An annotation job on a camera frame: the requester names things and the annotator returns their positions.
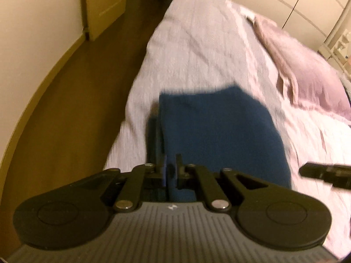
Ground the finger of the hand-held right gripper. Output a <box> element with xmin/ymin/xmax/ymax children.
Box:
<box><xmin>298</xmin><ymin>162</ymin><xmax>351</xmax><ymax>190</ymax></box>

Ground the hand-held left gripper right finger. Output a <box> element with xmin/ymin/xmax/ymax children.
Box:
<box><xmin>175</xmin><ymin>154</ymin><xmax>275</xmax><ymax>213</ymax></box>

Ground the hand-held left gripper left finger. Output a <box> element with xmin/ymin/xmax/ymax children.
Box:
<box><xmin>79</xmin><ymin>155</ymin><xmax>168</xmax><ymax>213</ymax></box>

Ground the dark blue sweater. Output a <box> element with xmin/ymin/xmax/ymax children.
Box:
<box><xmin>147</xmin><ymin>85</ymin><xmax>292</xmax><ymax>203</ymax></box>

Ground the pink pillow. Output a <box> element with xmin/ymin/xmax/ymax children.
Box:
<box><xmin>253</xmin><ymin>15</ymin><xmax>351</xmax><ymax>121</ymax></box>

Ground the round glass side table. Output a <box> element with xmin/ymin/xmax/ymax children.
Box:
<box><xmin>317</xmin><ymin>30</ymin><xmax>351</xmax><ymax>72</ymax></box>

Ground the pink bedspread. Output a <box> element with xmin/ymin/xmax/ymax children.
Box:
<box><xmin>103</xmin><ymin>0</ymin><xmax>351</xmax><ymax>262</ymax></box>

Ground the cream room door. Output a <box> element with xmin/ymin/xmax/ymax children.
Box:
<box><xmin>82</xmin><ymin>0</ymin><xmax>128</xmax><ymax>42</ymax></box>

